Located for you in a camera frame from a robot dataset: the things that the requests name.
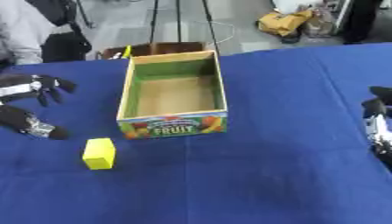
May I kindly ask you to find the black tripod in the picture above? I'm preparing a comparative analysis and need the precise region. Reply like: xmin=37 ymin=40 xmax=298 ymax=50
xmin=147 ymin=0 xmax=224 ymax=57

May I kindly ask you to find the cardboard box with green inside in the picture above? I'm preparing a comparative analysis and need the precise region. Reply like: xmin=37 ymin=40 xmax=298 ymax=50
xmin=115 ymin=49 xmax=230 ymax=141

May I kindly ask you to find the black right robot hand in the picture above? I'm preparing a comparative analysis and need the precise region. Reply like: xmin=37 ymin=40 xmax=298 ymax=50
xmin=360 ymin=86 xmax=392 ymax=172

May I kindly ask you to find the brown cardboard box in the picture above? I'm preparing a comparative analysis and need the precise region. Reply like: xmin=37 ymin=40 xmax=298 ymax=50
xmin=98 ymin=41 xmax=207 ymax=61

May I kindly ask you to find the yellow bag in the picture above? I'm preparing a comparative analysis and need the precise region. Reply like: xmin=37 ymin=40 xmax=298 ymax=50
xmin=255 ymin=10 xmax=316 ymax=38

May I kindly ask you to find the person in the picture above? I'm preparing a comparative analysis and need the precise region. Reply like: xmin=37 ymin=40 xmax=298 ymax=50
xmin=341 ymin=0 xmax=386 ymax=46
xmin=0 ymin=0 xmax=80 ymax=67

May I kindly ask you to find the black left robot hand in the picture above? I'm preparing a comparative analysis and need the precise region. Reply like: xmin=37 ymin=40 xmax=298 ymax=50
xmin=0 ymin=73 xmax=80 ymax=141

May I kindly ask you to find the yellow-green tool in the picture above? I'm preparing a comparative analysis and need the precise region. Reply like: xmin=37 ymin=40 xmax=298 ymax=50
xmin=121 ymin=45 xmax=134 ymax=60

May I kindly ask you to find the clear plastic bag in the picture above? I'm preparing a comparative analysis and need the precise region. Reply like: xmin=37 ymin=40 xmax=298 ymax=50
xmin=304 ymin=4 xmax=340 ymax=39

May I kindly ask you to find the yellow rectangular block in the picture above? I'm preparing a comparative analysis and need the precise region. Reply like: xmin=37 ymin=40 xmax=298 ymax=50
xmin=80 ymin=137 xmax=118 ymax=171

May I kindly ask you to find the black bag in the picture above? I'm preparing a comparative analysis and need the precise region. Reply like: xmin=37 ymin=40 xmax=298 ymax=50
xmin=39 ymin=22 xmax=94 ymax=64

